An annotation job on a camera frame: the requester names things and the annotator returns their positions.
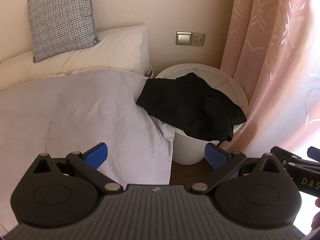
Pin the metal wall switch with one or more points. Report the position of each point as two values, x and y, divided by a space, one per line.
183 38

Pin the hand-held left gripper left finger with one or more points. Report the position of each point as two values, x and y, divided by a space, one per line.
96 156

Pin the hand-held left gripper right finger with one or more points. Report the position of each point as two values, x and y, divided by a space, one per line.
215 156

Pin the person's right hand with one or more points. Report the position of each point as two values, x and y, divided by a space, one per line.
317 217

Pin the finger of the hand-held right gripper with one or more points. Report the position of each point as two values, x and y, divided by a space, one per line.
314 153
285 155

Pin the black garment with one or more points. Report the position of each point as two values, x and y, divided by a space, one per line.
190 105

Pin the white duvet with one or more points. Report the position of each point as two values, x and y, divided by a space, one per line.
75 117

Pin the metal wall socket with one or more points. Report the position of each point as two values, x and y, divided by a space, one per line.
198 39

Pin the pink patterned curtain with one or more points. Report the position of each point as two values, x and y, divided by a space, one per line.
270 42

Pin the grey woven cushion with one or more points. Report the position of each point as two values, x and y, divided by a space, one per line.
61 20

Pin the white round laundry basket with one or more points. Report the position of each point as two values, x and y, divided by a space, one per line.
186 150

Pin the white pillow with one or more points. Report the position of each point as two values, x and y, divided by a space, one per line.
110 50

